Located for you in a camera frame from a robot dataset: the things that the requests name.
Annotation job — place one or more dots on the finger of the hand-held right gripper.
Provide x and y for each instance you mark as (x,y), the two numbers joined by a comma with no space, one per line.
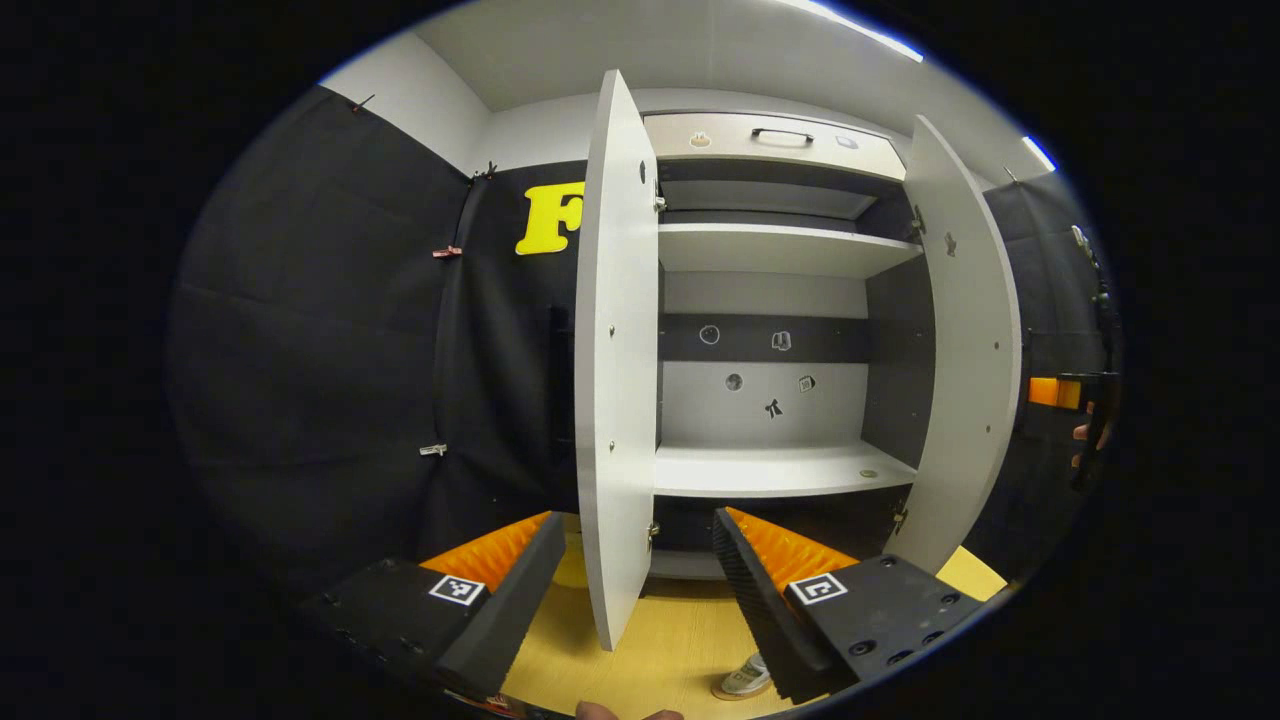
(1050,392)

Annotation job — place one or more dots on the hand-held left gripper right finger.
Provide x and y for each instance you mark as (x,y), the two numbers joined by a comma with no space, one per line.
(760,610)

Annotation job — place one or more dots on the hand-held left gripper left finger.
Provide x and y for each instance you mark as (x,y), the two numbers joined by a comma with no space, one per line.
(500,620)

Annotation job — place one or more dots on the white bottle with green label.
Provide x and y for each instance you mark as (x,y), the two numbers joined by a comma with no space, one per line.
(747,677)

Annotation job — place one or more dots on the pale cabinet door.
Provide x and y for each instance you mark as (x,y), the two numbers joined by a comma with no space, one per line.
(975,380)
(615,350)

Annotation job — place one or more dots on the round brown coaster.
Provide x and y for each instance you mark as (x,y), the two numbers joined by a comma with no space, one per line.
(725,694)

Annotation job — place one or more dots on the pale and grey cabinet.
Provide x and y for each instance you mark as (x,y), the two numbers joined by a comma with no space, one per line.
(765,295)

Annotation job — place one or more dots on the ceiling light panel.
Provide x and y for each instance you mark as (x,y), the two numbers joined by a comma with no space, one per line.
(1040,153)
(860,28)

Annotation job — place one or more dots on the black binder clip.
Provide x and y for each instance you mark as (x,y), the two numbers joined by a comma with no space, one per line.
(362,103)
(485,172)

